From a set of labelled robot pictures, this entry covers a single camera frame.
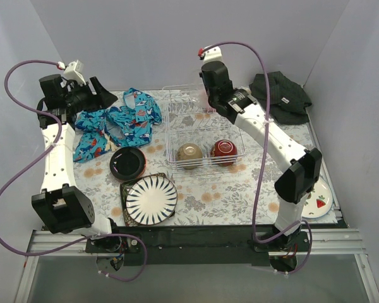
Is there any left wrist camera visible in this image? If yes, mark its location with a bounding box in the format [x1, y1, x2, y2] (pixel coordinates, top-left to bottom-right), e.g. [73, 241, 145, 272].
[64, 60, 86, 86]

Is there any aluminium frame rail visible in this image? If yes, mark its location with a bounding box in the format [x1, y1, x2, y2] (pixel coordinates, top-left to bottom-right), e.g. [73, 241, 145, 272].
[15, 225, 379, 302]

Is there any dark square plate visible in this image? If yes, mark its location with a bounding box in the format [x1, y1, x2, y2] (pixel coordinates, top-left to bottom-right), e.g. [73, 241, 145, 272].
[119, 172, 175, 227]

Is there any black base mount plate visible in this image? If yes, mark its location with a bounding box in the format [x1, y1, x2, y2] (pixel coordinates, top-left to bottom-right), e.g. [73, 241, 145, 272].
[85, 225, 310, 271]

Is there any black round plate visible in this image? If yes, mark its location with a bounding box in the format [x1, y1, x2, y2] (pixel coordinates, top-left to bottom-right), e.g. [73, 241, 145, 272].
[109, 147, 147, 182]

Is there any blue striped white plate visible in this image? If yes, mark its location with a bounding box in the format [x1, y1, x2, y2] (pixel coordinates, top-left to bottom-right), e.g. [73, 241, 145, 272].
[125, 175, 179, 225]

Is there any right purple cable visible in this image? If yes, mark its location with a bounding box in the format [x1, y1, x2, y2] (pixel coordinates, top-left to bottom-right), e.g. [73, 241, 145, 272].
[205, 41, 313, 274]

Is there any white wire dish rack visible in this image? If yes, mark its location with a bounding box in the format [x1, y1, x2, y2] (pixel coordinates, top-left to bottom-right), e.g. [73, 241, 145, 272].
[162, 85, 245, 169]

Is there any red bowl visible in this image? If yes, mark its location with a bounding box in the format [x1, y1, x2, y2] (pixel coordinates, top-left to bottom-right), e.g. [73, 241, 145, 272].
[210, 140, 238, 167]

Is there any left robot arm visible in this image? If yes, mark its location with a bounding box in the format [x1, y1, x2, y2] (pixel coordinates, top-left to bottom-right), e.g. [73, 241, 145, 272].
[32, 74, 122, 253]

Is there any watermelon pattern plate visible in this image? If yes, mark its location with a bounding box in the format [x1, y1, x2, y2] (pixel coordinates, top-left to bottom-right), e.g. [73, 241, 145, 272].
[302, 177, 333, 219]

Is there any beige ceramic bowl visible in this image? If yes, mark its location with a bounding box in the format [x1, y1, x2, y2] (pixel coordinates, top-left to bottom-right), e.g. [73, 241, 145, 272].
[176, 143, 203, 170]

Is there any blue patterned cloth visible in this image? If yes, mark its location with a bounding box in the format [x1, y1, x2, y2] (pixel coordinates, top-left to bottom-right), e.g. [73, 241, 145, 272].
[73, 88, 162, 163]

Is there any purple cable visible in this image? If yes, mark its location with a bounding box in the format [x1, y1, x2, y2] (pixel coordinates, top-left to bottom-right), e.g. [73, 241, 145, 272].
[0, 59, 148, 282]
[205, 41, 313, 274]

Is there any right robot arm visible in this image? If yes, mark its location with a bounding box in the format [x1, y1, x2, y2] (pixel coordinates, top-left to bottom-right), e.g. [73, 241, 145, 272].
[201, 61, 322, 251]

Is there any clear plastic bowl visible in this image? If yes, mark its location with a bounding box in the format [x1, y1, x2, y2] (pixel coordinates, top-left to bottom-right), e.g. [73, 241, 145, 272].
[189, 69, 208, 109]

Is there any dark green shirt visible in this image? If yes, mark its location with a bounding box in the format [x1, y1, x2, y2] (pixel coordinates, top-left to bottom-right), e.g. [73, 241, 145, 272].
[248, 71, 313, 126]

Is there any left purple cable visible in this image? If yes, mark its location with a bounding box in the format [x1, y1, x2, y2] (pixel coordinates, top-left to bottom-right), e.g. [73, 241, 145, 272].
[0, 59, 148, 282]

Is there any pink plastic cup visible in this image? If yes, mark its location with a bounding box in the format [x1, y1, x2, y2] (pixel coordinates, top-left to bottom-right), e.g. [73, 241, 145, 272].
[199, 91, 216, 112]

